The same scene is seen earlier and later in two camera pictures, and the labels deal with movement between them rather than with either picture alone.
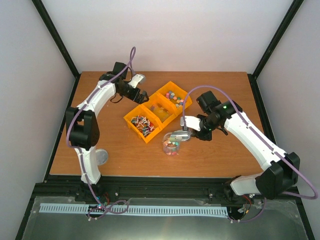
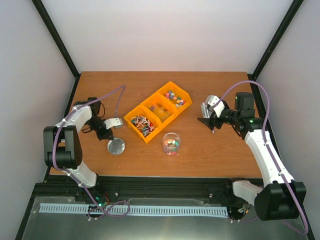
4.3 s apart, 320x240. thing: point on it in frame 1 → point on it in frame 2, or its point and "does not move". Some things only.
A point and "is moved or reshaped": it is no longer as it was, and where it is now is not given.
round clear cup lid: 101,156 → 116,146
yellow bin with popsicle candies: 161,110 does not move
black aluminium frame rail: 73,186 does not move
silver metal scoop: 180,135 is moved or reshaped
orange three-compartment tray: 143,123 does not move
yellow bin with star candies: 174,96 does not move
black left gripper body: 132,96 → 100,135
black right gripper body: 207,136 → 232,117
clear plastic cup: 170,147 does not move
